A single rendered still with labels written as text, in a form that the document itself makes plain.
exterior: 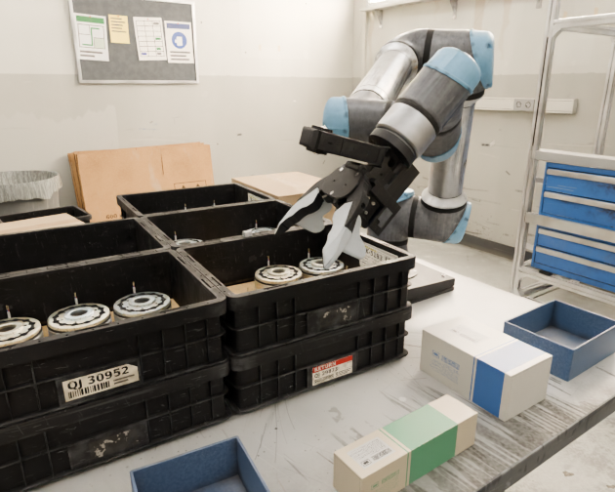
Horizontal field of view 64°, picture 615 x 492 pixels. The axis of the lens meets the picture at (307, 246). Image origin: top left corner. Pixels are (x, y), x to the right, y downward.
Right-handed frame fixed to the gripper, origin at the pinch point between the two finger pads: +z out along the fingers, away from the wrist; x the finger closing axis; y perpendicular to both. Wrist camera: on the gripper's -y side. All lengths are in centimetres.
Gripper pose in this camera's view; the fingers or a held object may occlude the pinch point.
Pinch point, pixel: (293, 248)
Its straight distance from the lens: 66.3
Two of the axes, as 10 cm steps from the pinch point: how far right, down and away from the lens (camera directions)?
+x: -4.5, -2.9, 8.4
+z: -6.3, 7.7, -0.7
